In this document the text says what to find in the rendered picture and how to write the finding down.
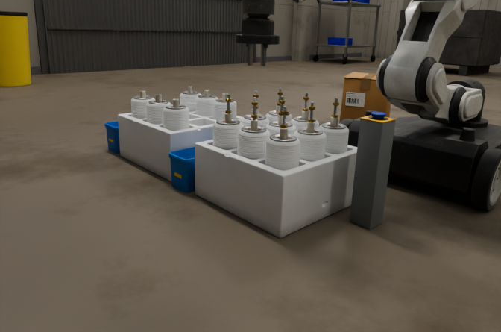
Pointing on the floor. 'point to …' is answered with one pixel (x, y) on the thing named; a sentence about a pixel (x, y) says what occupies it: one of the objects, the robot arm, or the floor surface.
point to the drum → (14, 49)
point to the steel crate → (470, 42)
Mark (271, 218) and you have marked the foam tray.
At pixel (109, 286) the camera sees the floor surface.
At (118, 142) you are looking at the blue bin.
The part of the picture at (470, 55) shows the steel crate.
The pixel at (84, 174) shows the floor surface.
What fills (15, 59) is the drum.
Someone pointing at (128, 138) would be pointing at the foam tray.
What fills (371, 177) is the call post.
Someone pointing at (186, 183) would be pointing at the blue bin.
